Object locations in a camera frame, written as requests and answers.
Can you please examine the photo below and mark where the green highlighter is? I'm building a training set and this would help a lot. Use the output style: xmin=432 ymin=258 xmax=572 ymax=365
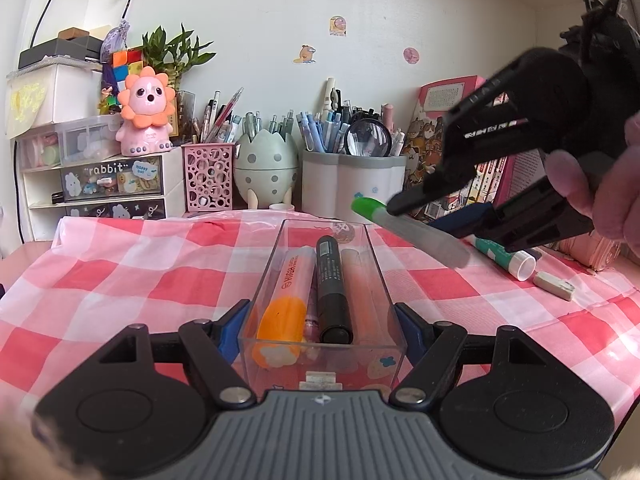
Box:
xmin=351 ymin=196 xmax=471 ymax=268

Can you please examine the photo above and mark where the purple sachet bag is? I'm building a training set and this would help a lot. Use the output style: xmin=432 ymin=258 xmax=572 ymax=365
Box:
xmin=100 ymin=20 xmax=132 ymax=63

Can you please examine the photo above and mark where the white storage box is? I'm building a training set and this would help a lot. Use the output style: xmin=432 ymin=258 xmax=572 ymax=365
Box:
xmin=6 ymin=65 xmax=108 ymax=138

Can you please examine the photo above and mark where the open white book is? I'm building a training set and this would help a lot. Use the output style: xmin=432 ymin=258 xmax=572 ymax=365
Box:
xmin=507 ymin=150 xmax=548 ymax=211

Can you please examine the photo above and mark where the clear plastic tray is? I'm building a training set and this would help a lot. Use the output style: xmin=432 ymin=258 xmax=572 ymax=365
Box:
xmin=237 ymin=217 xmax=407 ymax=393

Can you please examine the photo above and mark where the orange highlighter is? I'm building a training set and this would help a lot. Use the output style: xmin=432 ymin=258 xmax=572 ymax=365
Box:
xmin=250 ymin=245 xmax=317 ymax=370

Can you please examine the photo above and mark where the white mini drawer cabinet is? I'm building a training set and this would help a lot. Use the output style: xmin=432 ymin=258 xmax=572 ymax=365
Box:
xmin=19 ymin=147 xmax=187 ymax=241

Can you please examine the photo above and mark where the bunch of red black pens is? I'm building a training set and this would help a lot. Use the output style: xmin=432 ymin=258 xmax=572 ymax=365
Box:
xmin=200 ymin=87 xmax=246 ymax=145

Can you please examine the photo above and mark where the dark grey box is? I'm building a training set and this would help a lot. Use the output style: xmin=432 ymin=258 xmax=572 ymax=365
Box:
xmin=55 ymin=35 xmax=103 ymax=61

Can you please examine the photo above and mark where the pink pencil case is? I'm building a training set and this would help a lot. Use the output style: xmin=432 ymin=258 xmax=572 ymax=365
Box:
xmin=555 ymin=234 xmax=626 ymax=273

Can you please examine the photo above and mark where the bunch of grey pens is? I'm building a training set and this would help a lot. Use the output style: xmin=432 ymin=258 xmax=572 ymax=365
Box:
xmin=240 ymin=112 xmax=297 ymax=142

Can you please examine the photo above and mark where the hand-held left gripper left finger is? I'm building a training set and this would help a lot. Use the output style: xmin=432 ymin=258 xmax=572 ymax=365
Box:
xmin=96 ymin=299 xmax=258 ymax=409

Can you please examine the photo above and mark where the purple pen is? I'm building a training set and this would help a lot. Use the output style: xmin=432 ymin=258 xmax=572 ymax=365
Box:
xmin=302 ymin=310 xmax=321 ymax=343

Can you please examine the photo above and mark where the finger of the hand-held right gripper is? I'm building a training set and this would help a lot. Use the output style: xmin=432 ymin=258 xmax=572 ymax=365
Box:
xmin=429 ymin=180 xmax=596 ymax=256
xmin=386 ymin=157 xmax=506 ymax=216

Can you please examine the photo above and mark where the pink mesh pen holder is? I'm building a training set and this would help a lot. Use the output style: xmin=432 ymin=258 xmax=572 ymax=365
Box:
xmin=181 ymin=142 xmax=236 ymax=212

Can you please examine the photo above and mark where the white green glue stick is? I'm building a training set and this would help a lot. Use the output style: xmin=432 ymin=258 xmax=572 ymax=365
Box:
xmin=472 ymin=237 xmax=537 ymax=282

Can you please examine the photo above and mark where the small toy figurine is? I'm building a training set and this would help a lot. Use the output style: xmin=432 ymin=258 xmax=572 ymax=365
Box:
xmin=97 ymin=80 xmax=123 ymax=116

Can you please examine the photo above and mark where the pink checkered tablecloth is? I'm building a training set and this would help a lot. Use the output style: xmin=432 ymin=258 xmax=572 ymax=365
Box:
xmin=0 ymin=207 xmax=640 ymax=431

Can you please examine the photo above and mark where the bunch of blue pink pens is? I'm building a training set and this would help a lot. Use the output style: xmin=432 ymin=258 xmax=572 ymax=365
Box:
xmin=295 ymin=90 xmax=406 ymax=158

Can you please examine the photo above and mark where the person's right hand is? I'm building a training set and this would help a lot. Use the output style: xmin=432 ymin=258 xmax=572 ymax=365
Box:
xmin=545 ymin=110 xmax=640 ymax=243

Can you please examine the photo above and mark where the black flat box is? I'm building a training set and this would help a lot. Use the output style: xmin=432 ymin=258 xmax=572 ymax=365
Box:
xmin=18 ymin=40 xmax=66 ymax=71

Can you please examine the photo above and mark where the pink lion toy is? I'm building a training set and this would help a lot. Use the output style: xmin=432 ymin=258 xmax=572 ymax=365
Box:
xmin=116 ymin=71 xmax=178 ymax=157

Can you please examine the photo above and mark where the lucky bamboo plant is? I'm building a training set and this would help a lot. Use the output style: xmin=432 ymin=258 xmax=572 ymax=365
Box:
xmin=141 ymin=25 xmax=218 ymax=143

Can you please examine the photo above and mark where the black magnifying glass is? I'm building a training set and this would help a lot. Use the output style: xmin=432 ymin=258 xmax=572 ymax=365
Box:
xmin=345 ymin=116 xmax=393 ymax=158

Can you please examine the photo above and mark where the pink comic book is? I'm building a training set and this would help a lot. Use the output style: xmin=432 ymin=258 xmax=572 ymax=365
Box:
xmin=402 ymin=76 xmax=493 ymax=221

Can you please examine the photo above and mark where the green egg pen holder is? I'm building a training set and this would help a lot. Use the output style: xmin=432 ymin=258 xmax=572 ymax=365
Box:
xmin=234 ymin=129 xmax=301 ymax=210

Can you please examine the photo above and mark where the black marker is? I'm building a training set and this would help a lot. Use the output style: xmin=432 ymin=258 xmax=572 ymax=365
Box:
xmin=315 ymin=235 xmax=355 ymax=345

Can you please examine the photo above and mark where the colourful puzzle cube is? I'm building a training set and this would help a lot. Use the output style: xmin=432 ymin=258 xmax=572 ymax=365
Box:
xmin=111 ymin=49 xmax=144 ymax=81

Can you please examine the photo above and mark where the clear plastic drawer box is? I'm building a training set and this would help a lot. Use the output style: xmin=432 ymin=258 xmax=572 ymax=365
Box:
xmin=12 ymin=115 xmax=123 ymax=168

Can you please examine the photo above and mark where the grey white pen holder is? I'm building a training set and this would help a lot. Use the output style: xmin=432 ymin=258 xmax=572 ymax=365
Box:
xmin=300 ymin=147 xmax=408 ymax=223

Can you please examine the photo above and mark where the white eraser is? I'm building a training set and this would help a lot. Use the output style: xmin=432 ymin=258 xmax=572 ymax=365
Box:
xmin=532 ymin=270 xmax=578 ymax=302

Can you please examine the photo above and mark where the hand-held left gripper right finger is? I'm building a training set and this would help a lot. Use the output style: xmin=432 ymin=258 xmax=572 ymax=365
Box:
xmin=389 ymin=301 xmax=549 ymax=407

